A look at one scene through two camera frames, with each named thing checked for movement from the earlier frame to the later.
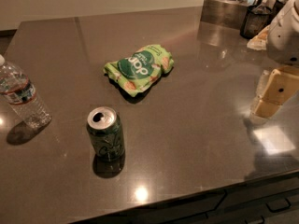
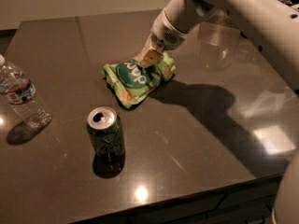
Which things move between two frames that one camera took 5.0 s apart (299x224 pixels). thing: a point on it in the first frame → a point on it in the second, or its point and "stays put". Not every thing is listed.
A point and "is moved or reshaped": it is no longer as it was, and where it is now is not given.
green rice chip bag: x=138 y=71 is moved or reshaped
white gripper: x=285 y=36 → x=165 y=35
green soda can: x=106 y=133 stays put
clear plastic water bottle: x=20 y=92 stays put
